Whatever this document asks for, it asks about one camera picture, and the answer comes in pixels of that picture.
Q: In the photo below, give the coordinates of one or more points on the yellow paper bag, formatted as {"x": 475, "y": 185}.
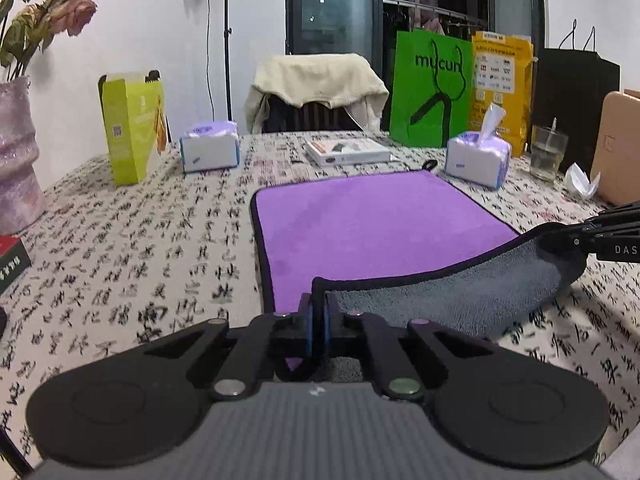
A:
{"x": 503, "y": 75}

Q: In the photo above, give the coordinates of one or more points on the pink textured vase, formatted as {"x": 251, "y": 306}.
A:
{"x": 22, "y": 199}

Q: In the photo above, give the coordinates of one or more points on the red black small box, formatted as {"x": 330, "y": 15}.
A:
{"x": 14, "y": 260}

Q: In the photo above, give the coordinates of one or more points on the studio light on stand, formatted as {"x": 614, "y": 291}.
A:
{"x": 227, "y": 54}

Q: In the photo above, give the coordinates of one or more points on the clear drinking glass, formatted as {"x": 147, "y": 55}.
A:
{"x": 547, "y": 151}

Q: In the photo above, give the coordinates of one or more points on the pink hard suitcase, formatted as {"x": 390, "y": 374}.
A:
{"x": 617, "y": 158}

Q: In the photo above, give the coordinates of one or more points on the dried pink roses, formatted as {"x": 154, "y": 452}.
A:
{"x": 30, "y": 26}

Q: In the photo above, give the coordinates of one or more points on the calligraphy print tablecloth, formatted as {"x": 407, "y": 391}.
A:
{"x": 113, "y": 267}

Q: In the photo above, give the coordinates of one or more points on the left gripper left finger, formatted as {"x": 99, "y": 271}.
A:
{"x": 141, "y": 403}

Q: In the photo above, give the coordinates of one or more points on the yellow-green snack box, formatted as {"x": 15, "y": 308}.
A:
{"x": 133, "y": 111}

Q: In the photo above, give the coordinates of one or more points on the dark framed window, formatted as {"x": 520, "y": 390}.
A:
{"x": 369, "y": 27}

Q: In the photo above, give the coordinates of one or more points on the black paper bag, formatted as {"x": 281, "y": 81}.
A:
{"x": 569, "y": 91}

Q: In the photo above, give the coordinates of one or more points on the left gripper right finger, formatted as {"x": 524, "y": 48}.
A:
{"x": 439, "y": 393}

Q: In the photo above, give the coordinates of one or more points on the green mucun paper bag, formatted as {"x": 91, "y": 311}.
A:
{"x": 432, "y": 89}

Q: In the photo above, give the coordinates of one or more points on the left purple tissue pack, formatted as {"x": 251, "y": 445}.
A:
{"x": 210, "y": 146}

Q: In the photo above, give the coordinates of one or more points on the white flat product box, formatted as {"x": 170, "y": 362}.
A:
{"x": 339, "y": 152}

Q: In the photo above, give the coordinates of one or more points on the open purple tissue pack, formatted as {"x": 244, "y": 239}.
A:
{"x": 481, "y": 157}

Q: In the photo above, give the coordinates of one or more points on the purple grey towel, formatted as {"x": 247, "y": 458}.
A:
{"x": 403, "y": 245}

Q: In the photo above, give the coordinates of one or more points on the chair with cream cloth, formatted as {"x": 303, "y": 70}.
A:
{"x": 333, "y": 80}

